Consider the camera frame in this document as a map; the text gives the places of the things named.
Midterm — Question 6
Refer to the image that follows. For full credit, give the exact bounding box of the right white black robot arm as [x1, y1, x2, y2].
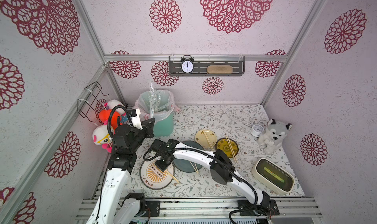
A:
[143, 139, 271, 209]

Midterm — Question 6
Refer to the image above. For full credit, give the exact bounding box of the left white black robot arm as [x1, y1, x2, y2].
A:
[87, 118, 155, 224]

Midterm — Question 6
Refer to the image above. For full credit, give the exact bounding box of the green trash bin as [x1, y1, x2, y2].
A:
[139, 90, 176, 138]

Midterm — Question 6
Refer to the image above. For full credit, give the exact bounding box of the dark green glass plate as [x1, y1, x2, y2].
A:
[172, 140, 204, 173]

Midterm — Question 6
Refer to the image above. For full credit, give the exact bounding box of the white plush with yellow glasses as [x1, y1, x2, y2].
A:
[92, 125, 113, 153]

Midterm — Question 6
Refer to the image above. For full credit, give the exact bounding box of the white orange sunburst plate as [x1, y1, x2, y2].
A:
[139, 161, 175, 190]

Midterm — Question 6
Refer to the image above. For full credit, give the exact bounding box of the red plush toy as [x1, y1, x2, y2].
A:
[99, 110, 120, 129]

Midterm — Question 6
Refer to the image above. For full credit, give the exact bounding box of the cream small plate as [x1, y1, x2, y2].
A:
[195, 129, 218, 150]

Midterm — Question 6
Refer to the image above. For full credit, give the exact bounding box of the pink white plush toy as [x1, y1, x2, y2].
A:
[104, 100, 125, 115]

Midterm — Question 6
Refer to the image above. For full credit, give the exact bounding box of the yellow patterned plate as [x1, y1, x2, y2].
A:
[216, 138, 239, 158]

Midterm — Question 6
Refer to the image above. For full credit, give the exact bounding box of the black alarm clock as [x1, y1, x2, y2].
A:
[181, 55, 195, 74]

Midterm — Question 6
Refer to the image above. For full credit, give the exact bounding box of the wooden brush on shelf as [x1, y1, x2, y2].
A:
[207, 65, 233, 75]

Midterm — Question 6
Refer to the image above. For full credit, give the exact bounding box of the small white alarm clock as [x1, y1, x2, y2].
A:
[250, 124, 264, 138]

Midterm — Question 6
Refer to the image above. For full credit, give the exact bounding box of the grey husky plush toy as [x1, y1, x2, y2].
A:
[258, 119, 293, 154]

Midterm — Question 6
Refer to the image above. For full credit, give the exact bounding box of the white digital scale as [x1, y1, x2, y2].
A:
[252, 158, 295, 195]

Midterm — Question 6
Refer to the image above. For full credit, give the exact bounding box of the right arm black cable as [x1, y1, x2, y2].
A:
[143, 146, 260, 224]

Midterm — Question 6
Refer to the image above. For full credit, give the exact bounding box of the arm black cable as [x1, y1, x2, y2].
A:
[143, 146, 260, 224]
[94, 105, 133, 222]

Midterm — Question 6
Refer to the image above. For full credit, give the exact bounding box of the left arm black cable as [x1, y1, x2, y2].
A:
[94, 105, 133, 222]

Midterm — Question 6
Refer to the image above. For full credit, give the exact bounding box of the black wire wall rack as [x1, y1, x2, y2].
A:
[77, 81, 109, 123]

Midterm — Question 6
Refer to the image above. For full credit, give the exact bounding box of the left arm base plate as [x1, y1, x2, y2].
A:
[139, 200, 161, 218]

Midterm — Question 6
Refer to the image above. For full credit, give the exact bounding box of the grey wall shelf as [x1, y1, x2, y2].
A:
[168, 55, 245, 77]

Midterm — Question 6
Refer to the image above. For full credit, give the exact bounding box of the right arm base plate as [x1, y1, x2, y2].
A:
[238, 199, 280, 217]

